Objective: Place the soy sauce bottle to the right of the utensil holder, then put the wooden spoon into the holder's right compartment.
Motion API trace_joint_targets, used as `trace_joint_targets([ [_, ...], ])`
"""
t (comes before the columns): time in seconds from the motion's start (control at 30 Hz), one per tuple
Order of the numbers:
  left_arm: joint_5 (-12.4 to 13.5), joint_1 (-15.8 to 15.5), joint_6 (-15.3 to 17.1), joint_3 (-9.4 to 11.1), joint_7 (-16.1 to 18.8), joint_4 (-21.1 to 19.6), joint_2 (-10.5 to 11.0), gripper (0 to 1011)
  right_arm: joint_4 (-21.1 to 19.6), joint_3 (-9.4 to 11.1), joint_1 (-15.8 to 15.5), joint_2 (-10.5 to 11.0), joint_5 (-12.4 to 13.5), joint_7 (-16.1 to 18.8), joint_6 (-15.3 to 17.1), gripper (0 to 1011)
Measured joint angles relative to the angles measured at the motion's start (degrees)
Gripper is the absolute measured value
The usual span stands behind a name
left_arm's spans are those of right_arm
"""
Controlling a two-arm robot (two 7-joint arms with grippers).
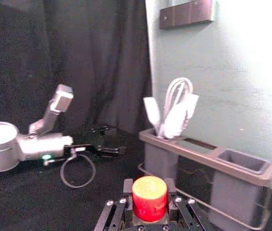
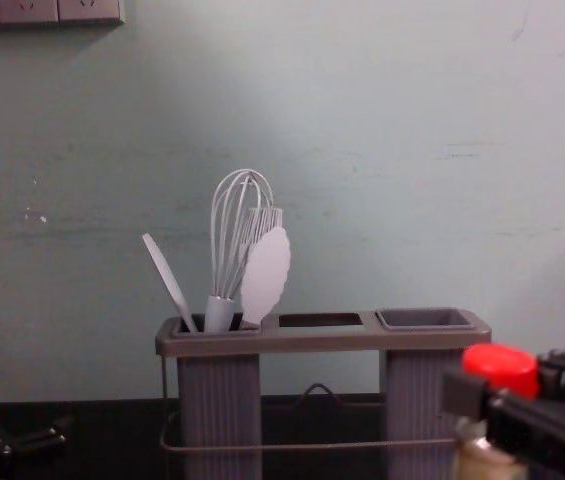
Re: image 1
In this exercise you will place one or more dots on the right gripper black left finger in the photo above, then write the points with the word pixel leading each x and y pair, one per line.
pixel 127 190

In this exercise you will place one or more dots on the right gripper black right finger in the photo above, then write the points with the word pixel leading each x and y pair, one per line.
pixel 171 190

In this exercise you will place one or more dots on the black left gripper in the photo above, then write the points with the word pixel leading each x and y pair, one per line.
pixel 81 148

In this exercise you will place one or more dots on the red cylinder with yellow top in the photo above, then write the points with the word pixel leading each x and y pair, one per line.
pixel 149 199

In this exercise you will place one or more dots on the flat white plastic piece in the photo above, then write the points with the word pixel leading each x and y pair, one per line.
pixel 151 110

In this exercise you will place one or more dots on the black rack with steel bars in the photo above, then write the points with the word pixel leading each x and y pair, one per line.
pixel 234 192

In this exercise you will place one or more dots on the black curtain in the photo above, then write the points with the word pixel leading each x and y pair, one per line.
pixel 90 60

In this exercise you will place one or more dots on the black table cloth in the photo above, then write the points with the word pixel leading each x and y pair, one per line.
pixel 29 204

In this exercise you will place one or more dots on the dark metal wall plate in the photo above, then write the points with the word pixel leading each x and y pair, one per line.
pixel 186 15

